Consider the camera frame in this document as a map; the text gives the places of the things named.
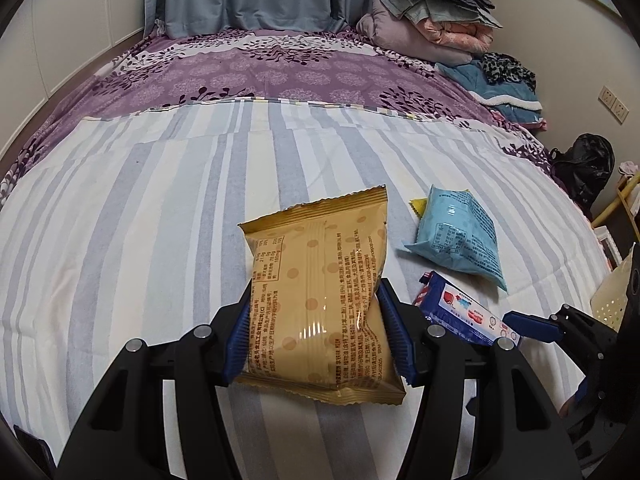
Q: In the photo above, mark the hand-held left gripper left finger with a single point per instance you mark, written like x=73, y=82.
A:
x=240, y=340

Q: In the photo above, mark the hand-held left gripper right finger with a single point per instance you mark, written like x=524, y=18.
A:
x=397, y=340

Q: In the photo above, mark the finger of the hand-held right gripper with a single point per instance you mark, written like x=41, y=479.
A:
x=530, y=327

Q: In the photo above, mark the dark blue snack packet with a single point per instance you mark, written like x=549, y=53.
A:
x=460, y=310

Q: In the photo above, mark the cream perforated plastic basket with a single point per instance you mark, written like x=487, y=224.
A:
x=612, y=300

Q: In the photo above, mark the golden dotted snack packet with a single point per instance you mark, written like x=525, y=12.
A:
x=320, y=285

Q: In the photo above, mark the light blue snack packet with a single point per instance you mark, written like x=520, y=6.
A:
x=460, y=240

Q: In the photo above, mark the small yellow snack packet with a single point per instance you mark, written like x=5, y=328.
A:
x=419, y=206

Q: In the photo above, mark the wooden shelf rack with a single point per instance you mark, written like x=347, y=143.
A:
x=625, y=197

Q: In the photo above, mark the black leather bag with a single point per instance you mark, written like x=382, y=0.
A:
x=585, y=165

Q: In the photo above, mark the pink cloth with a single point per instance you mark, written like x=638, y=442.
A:
x=629, y=167

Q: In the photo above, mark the blue fleece garment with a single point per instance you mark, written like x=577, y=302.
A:
x=480, y=87

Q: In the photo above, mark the leopard print cloth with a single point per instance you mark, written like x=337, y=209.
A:
x=507, y=67

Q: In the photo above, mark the purple floral bed sheet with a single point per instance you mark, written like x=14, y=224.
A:
x=250, y=70

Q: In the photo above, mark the pink folded quilt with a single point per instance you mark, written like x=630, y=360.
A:
x=460, y=36

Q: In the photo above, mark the white wardrobe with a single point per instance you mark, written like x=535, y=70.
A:
x=75, y=25

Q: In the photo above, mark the beige wall socket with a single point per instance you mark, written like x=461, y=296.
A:
x=621, y=110
x=607, y=95

